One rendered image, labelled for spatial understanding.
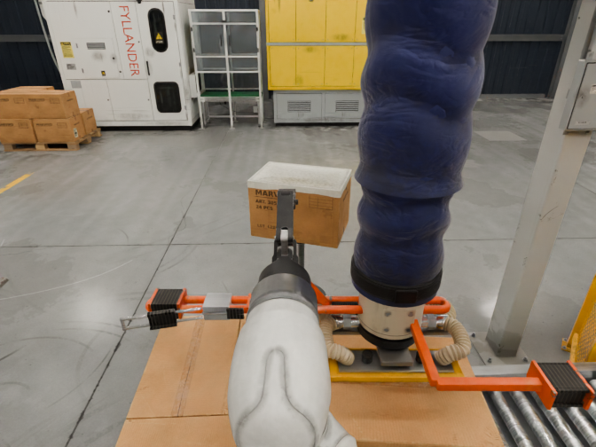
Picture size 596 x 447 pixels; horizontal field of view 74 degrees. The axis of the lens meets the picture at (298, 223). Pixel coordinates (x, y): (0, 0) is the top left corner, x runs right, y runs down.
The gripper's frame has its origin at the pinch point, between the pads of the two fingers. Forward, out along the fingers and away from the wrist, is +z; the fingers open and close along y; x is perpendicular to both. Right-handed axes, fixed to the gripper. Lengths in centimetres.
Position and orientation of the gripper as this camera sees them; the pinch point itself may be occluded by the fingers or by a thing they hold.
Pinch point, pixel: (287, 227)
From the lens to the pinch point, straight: 71.4
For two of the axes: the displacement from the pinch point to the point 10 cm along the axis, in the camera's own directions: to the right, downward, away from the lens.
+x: 10.0, 0.0, 0.0
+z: 0.0, -4.5, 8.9
